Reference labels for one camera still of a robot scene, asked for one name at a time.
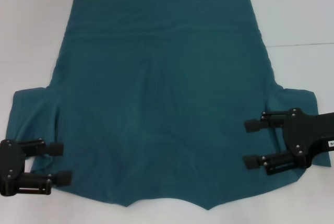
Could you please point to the teal blue t-shirt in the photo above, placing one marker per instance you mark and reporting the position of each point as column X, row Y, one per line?
column 167, row 77

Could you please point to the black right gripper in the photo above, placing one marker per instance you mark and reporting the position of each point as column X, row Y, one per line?
column 308, row 132

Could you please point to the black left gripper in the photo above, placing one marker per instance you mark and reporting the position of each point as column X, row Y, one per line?
column 11, row 156

